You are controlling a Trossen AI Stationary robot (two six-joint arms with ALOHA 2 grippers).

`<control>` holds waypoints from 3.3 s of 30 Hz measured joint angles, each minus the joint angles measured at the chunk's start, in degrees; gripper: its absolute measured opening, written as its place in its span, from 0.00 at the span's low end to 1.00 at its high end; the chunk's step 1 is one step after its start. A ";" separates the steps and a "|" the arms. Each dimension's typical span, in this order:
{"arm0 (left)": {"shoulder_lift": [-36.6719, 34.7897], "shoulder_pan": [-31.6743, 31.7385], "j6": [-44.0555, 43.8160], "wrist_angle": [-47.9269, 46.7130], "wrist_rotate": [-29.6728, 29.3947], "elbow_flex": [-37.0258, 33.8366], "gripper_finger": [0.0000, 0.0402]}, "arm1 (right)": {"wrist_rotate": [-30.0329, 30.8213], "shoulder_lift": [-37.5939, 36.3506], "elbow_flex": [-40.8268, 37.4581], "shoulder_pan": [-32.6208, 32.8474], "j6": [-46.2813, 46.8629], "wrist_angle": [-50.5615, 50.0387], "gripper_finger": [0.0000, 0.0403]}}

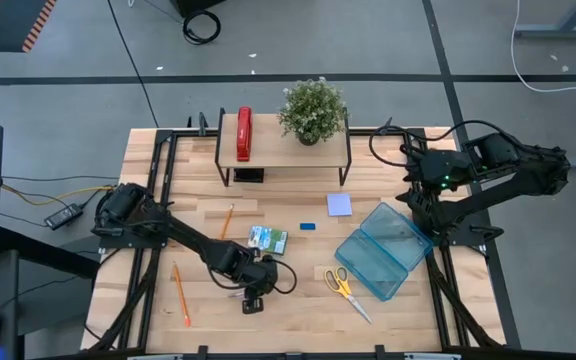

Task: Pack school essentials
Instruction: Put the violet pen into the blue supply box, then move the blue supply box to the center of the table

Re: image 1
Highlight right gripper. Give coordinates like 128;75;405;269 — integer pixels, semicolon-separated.
398;143;472;200

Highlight green blue crayon box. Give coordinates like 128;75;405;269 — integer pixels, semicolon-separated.
246;224;290;256

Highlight orange wooden pencil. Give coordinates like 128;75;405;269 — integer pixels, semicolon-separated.
172;262;192;329
219;202;236;241

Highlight blue transparent pencil case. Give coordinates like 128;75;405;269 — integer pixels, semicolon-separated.
334;201;435;303

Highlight yellow handled scissors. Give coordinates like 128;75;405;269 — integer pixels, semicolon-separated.
323;265;373;325

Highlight lilac sticky note pad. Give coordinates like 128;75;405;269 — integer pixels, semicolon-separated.
326;193;354;218

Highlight small black box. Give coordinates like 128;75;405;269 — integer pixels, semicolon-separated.
232;168;265;184

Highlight wooden shelf riser black legs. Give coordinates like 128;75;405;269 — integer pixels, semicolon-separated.
214;107;353;188

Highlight green potted plant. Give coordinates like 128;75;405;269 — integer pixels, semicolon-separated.
276;76;349;147

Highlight red stapler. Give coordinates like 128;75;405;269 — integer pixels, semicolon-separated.
236;106;253;163

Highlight black power adapter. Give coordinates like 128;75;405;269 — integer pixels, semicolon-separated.
43;203;84;231

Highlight black side desk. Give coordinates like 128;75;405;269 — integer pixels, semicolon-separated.
0;227;100;360

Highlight black floor box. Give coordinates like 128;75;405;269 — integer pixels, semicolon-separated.
170;0;227;19

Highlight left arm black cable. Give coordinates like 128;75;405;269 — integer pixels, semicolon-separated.
206;253;298;296

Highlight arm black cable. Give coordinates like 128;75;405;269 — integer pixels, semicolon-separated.
206;253;298;296
367;118;519;169

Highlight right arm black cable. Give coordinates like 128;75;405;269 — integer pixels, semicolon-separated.
367;118;519;169

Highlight white floor cable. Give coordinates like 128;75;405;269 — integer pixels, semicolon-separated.
510;0;576;94

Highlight black metal table frame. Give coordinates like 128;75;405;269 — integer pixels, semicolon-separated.
87;127;507;360

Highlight grey table leg frame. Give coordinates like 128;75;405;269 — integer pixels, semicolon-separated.
513;0;576;40

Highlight yellow cable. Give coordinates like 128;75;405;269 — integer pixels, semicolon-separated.
0;183;117;207

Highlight thin black desk cable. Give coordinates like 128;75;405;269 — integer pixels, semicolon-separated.
0;174;119;182

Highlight thin black floor cable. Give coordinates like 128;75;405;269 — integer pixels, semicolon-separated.
106;0;160;129

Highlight coiled black cable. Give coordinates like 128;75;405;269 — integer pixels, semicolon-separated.
182;9;222;46

